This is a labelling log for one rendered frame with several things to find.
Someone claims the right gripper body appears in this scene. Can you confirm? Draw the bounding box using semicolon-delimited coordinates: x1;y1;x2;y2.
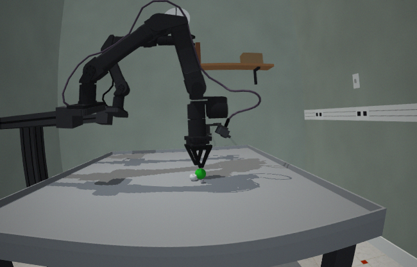
184;119;228;146

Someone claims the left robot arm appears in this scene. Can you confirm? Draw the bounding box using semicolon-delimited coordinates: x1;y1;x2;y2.
101;35;168;113

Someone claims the grey table edge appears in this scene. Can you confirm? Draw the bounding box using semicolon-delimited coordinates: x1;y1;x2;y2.
0;145;387;257

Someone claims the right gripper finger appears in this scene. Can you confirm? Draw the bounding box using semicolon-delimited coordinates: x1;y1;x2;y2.
190;144;212;168
184;144;203;166

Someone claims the green ball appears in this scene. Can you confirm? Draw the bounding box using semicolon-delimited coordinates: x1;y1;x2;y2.
195;169;206;179

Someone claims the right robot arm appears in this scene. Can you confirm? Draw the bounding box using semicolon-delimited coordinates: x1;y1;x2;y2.
67;13;228;120

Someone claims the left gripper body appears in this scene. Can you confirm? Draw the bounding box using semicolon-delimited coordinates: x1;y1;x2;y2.
167;36;174;46

